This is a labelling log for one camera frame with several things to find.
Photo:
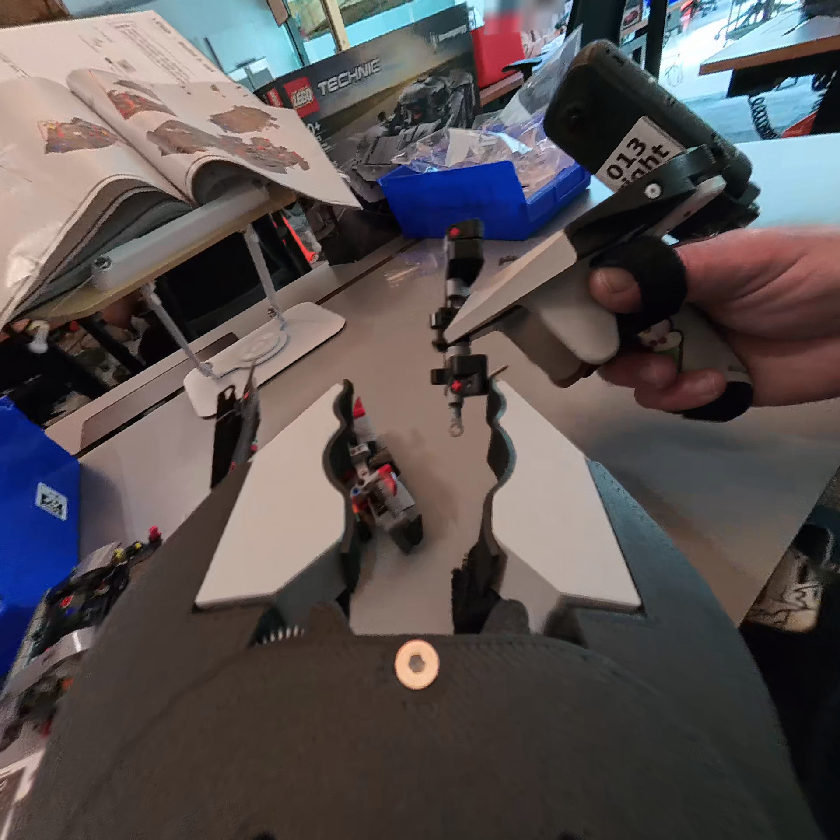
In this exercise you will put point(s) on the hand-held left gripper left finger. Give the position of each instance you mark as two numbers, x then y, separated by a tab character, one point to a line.
275	525

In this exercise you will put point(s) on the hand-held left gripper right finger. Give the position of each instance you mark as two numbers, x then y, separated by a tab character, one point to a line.
558	525

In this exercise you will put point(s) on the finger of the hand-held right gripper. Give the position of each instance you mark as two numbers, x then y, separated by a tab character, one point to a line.
518	289

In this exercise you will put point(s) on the black lego sub-assembly red pins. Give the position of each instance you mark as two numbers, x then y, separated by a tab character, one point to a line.
466	256

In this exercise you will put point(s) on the grey lego sub-assembly red parts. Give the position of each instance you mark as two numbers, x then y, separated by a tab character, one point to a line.
387	492

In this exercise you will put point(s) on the large lego vehicle model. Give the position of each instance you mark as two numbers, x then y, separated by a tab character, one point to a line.
85	590

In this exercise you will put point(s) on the black lego set box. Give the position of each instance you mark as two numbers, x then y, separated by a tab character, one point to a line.
367	98

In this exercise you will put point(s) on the open lego instruction booklet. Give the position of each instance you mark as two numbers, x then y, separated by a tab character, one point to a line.
98	170

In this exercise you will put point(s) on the person's right hand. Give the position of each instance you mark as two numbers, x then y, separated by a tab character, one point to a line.
774	308

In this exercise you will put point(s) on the blue bin with plastic bags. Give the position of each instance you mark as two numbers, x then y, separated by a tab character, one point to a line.
459	203

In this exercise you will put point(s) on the clear plastic bags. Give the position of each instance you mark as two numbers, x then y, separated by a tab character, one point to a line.
485	151

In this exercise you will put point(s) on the white book stand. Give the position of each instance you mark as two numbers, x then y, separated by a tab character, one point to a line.
295	328

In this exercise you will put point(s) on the red box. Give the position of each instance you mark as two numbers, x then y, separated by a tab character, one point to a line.
499	52

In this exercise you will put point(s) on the person's white shoe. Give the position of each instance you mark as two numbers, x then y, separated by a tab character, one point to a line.
787	584

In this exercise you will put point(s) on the blue plastic bin with tag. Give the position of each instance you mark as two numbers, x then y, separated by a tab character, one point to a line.
33	459

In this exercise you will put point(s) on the white printed instruction sheet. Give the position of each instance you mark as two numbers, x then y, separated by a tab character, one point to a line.
98	39

